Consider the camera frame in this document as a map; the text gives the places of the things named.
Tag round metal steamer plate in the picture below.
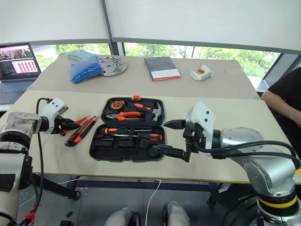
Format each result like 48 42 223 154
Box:
98 55 128 77

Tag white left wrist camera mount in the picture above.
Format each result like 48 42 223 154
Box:
40 98 69 135

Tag grey rounded robot knee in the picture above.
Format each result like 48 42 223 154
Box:
104 208 142 226
161 201 190 226

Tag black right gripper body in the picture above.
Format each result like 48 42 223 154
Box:
182 120 206 154

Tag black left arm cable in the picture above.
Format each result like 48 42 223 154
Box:
35 97 53 214

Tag white orange plastic holder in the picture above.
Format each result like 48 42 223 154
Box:
189 64 215 82

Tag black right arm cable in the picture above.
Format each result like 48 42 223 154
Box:
192 139 301 170

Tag dark grey packaged cloth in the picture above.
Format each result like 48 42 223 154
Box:
143 56 182 82

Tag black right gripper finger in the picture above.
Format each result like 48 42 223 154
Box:
163 119 187 130
152 144 191 163

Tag grey laptop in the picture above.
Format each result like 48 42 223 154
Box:
0 42 42 105

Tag black plastic tool case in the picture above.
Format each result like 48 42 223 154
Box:
88 95 166 163

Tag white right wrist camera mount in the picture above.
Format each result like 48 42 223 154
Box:
185 101 216 157

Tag light blue plastic pack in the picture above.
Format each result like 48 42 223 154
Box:
66 49 95 61

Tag black table frame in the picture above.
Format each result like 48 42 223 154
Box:
32 173 233 208

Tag person in black shirt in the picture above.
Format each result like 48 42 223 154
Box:
261 66 301 159

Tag white cable under table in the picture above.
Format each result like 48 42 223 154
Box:
145 178 162 226

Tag blue plastic bag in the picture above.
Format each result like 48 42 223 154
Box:
70 56 103 84

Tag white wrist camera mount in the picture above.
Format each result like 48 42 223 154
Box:
185 101 216 157
40 98 69 135

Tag red tape strip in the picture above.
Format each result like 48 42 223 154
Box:
22 206 37 223

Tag orange black screwdriver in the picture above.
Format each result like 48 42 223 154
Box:
103 127 154 135
110 132 163 142

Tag claw hammer black grip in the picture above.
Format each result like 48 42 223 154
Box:
138 101 162 122

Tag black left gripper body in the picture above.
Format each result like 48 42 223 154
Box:
54 115 71 137

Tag orange black utility knife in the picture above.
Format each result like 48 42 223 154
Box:
64 118 98 147

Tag orange black tape measure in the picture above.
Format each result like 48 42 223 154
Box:
110 99 127 110

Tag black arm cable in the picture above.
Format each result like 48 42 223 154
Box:
35 97 53 214
192 139 301 170

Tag orange handled pliers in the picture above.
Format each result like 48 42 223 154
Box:
105 111 144 122

